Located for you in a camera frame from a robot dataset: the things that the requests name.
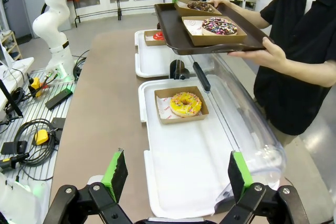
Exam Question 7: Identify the wooden shelf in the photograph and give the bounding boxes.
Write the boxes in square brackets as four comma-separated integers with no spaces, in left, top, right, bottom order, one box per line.
[0,30,23,62]

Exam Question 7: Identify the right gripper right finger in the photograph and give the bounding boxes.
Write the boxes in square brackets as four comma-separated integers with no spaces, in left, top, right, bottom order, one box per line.
[218,150,311,224]

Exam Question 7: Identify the brown cardboard donut box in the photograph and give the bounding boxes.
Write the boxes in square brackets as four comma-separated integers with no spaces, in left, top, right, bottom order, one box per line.
[154,86,210,125]
[181,15,248,47]
[174,0,223,17]

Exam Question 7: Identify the white plastic display tray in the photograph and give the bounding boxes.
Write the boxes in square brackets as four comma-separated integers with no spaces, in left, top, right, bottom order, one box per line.
[134,29,215,79]
[138,74,287,220]

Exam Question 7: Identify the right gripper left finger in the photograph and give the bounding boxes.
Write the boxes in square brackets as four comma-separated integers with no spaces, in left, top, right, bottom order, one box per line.
[43,147,135,224]

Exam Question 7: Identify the dark brown serving tray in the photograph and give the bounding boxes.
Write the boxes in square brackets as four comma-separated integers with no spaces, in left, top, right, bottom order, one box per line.
[153,0,274,56]

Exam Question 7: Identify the yellow enabling switch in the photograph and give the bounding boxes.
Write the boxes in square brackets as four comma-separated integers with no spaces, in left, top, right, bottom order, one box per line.
[34,129,49,146]

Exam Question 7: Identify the printed white paper liner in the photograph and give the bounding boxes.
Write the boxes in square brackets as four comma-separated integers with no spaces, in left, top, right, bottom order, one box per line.
[183,18,205,36]
[156,95,203,121]

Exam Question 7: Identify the person in black shirt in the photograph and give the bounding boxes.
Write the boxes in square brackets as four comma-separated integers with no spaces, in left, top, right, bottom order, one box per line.
[253,0,336,136]

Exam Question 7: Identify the dark chocolate glazed donut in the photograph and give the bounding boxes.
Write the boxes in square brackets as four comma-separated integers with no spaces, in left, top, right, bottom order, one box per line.
[186,0,216,13]

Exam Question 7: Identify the person's left forearm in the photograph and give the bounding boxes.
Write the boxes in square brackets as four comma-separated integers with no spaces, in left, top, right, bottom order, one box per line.
[285,56,336,89]

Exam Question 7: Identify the person's right hand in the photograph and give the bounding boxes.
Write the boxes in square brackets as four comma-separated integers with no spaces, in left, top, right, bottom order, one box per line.
[209,0,233,9]

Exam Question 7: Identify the black coiled cable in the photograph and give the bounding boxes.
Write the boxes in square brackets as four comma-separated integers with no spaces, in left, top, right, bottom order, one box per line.
[12,118,58,167]

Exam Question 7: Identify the black rectangular control box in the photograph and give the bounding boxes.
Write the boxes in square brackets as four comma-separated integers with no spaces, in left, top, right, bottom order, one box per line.
[45,88,74,110]

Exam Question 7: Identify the person's left hand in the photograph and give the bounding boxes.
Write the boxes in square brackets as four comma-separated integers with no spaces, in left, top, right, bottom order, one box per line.
[227,37,289,68]

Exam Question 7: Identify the person's right forearm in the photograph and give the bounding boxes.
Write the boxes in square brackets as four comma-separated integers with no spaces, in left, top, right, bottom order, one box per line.
[226,0,271,29]

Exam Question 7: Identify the red donut in cardboard tray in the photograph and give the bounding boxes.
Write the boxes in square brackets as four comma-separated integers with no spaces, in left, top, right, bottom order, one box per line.
[144,30,168,47]

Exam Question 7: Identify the chocolate donut rainbow sprinkles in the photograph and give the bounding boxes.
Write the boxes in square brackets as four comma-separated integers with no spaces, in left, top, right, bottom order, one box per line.
[201,17,238,37]

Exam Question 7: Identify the yellow sprinkled donut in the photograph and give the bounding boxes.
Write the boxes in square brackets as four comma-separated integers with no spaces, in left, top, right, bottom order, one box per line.
[169,91,203,118]

